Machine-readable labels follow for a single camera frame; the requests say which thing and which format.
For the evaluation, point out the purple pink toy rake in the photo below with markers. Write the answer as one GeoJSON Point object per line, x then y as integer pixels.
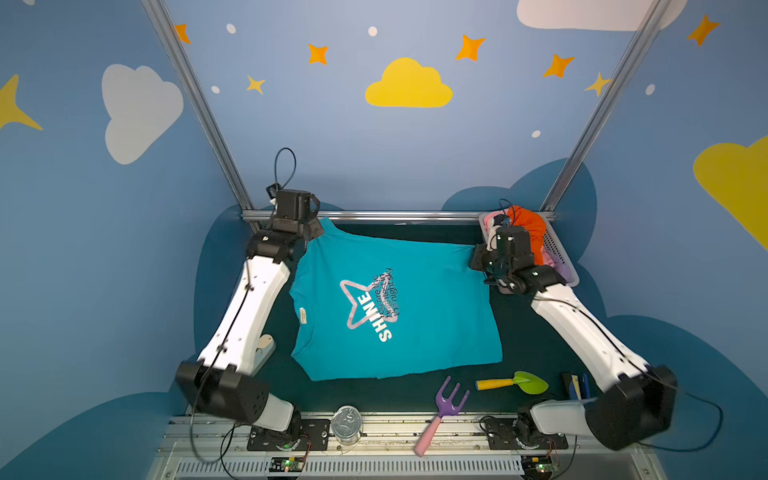
{"type": "Point", "coordinates": [445, 407]}

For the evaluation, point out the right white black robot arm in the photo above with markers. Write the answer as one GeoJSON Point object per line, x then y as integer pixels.
{"type": "Point", "coordinates": [637, 399]}

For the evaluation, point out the orange t shirt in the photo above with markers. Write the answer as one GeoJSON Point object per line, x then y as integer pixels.
{"type": "Point", "coordinates": [535, 227]}

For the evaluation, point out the left aluminium frame post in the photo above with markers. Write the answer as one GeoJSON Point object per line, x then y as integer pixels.
{"type": "Point", "coordinates": [161, 20]}

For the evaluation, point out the right green circuit board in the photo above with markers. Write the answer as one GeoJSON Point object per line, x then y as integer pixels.
{"type": "Point", "coordinates": [537, 468]}

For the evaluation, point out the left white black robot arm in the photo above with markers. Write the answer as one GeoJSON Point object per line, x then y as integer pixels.
{"type": "Point", "coordinates": [221, 382]}

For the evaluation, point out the green circuit board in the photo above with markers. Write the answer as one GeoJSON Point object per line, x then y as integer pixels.
{"type": "Point", "coordinates": [537, 468]}
{"type": "Point", "coordinates": [287, 465]}

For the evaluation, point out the aluminium frame post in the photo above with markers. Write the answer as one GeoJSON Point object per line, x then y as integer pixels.
{"type": "Point", "coordinates": [161, 20]}
{"type": "Point", "coordinates": [630, 61]}

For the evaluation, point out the lilac t shirt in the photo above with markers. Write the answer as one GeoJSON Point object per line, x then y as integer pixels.
{"type": "Point", "coordinates": [553, 261]}

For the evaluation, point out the left green circuit board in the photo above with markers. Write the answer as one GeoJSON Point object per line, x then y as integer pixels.
{"type": "Point", "coordinates": [287, 465]}

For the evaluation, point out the front aluminium rail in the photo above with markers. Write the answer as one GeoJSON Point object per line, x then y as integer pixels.
{"type": "Point", "coordinates": [213, 449]}

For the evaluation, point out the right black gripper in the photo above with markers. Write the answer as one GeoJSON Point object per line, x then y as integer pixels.
{"type": "Point", "coordinates": [485, 260]}

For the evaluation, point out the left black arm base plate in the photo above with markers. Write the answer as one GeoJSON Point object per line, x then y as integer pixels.
{"type": "Point", "coordinates": [312, 434]}

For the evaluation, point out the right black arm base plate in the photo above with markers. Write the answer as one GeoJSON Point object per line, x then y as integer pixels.
{"type": "Point", "coordinates": [513, 434]}

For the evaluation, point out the blue stapler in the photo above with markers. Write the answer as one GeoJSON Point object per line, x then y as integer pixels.
{"type": "Point", "coordinates": [576, 386]}

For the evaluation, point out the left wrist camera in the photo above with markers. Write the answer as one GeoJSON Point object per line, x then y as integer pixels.
{"type": "Point", "coordinates": [296, 205]}

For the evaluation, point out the right aluminium frame post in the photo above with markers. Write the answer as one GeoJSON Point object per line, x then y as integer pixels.
{"type": "Point", "coordinates": [630, 61]}

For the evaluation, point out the green yellow toy trowel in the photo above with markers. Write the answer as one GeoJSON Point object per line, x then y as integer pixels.
{"type": "Point", "coordinates": [525, 381]}

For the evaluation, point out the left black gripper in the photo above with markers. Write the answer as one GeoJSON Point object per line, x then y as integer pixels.
{"type": "Point", "coordinates": [306, 228]}

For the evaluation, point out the grey white stapler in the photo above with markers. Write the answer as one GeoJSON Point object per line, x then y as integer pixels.
{"type": "Point", "coordinates": [265, 348]}

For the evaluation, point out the pink t shirt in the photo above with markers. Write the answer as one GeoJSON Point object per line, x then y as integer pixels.
{"type": "Point", "coordinates": [493, 220]}

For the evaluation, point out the teal printed t shirt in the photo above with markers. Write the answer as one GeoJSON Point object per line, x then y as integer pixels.
{"type": "Point", "coordinates": [378, 308]}

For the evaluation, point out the horizontal aluminium frame bar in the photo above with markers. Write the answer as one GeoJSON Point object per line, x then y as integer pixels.
{"type": "Point", "coordinates": [401, 217]}

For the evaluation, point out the silver tin can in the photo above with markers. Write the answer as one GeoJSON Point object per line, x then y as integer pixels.
{"type": "Point", "coordinates": [346, 425]}

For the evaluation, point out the white plastic laundry basket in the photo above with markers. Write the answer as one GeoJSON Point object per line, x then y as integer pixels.
{"type": "Point", "coordinates": [554, 246]}

